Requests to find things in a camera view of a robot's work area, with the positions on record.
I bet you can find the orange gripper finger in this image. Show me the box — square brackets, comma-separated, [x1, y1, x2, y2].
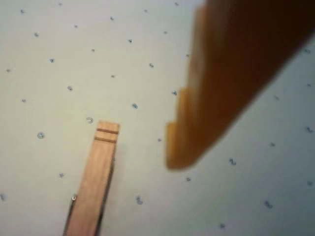
[165, 0, 315, 170]

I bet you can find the wooden clothespin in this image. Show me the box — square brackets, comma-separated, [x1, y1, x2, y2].
[63, 119, 121, 236]

